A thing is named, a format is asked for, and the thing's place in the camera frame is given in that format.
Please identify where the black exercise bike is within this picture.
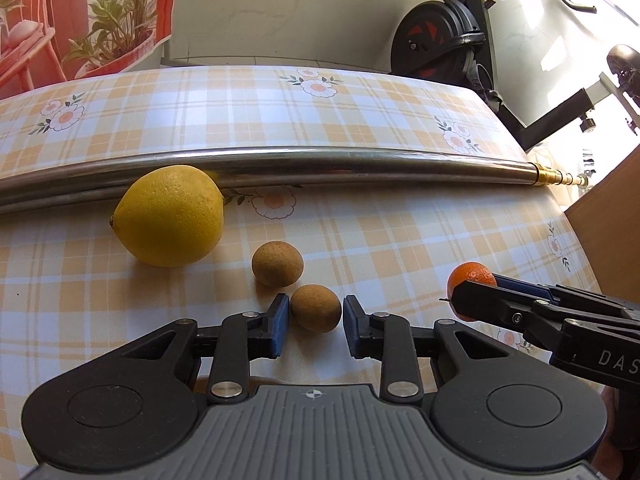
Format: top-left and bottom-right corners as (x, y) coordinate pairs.
(386, 0), (640, 150)

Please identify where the dull metal pole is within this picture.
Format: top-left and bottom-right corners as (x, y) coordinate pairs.
(0, 180), (133, 215)

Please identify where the wooden cabinet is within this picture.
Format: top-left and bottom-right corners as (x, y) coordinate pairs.
(564, 144), (640, 302)

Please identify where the plant print wall poster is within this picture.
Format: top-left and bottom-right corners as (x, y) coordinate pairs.
(0, 0), (179, 102)

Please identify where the large yellow lemon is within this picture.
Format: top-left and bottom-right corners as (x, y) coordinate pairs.
(109, 164), (226, 269)

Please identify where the orange mandarin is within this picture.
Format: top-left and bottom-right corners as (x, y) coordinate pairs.
(447, 262), (499, 322)

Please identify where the small brown round fruit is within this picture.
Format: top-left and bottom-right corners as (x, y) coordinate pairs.
(251, 241), (305, 289)
(289, 284), (344, 334)

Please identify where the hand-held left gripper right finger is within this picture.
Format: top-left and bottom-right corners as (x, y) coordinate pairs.
(342, 294), (526, 404)

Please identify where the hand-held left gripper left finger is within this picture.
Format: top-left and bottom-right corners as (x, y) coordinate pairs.
(100, 293), (291, 404)

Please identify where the yellow checkered floral tablecloth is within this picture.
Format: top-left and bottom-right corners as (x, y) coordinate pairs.
(0, 64), (618, 480)

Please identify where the shiny metal pole brass tip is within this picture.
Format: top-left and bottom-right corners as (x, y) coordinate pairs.
(0, 145), (592, 206)

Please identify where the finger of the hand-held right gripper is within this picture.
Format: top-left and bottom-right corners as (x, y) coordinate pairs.
(451, 279), (568, 347)
(492, 273), (628, 312)

